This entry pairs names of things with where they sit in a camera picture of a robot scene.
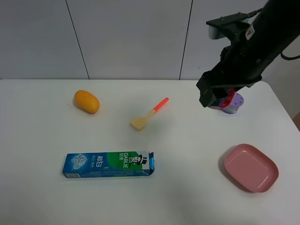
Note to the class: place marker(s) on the rainbow speckled ball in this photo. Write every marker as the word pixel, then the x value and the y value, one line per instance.
pixel 226 101

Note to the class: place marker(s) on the purple lidded air freshener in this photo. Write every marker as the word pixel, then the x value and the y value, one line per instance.
pixel 235 104

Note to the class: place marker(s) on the orange handled toy spatula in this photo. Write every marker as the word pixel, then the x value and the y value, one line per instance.
pixel 141 122

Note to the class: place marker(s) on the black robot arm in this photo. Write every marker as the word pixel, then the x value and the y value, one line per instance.
pixel 257 38

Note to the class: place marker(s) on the yellow mango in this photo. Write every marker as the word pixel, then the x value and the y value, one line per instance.
pixel 86 101

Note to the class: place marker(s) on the blue green toothpaste box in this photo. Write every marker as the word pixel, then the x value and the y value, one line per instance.
pixel 109 164

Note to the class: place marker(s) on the pink square plate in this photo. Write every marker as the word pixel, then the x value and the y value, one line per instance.
pixel 250 168

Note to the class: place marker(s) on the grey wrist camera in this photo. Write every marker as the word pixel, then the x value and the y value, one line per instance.
pixel 228 26

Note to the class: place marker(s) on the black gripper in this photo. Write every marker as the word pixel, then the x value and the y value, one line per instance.
pixel 234 70

